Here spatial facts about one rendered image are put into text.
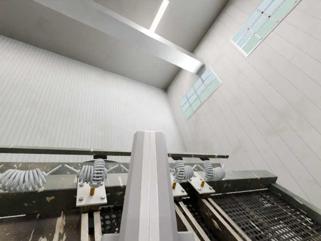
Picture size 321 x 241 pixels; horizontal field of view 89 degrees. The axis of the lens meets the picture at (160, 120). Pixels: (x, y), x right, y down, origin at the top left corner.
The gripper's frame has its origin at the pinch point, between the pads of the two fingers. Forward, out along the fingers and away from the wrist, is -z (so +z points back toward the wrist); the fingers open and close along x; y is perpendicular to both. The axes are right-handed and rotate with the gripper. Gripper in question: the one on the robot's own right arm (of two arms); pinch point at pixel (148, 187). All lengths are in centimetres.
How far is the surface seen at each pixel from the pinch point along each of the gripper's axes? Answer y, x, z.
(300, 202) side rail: 91, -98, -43
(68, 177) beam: 56, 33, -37
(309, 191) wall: 201, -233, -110
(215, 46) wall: 93, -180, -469
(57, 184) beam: 53, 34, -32
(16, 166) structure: 80, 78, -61
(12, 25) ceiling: 71, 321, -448
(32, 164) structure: 82, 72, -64
